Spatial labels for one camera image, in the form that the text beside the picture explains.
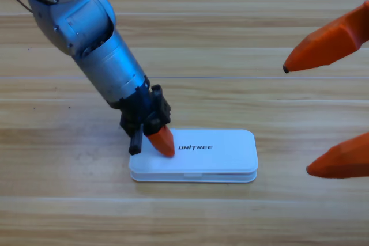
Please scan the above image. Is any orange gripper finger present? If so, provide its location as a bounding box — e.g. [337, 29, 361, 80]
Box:
[283, 0, 369, 74]
[306, 131, 369, 180]

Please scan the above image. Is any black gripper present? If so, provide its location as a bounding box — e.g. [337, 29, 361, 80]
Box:
[118, 80, 176, 158]

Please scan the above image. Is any white Unitree pencil case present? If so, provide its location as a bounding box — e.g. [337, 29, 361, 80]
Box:
[128, 128, 259, 184]

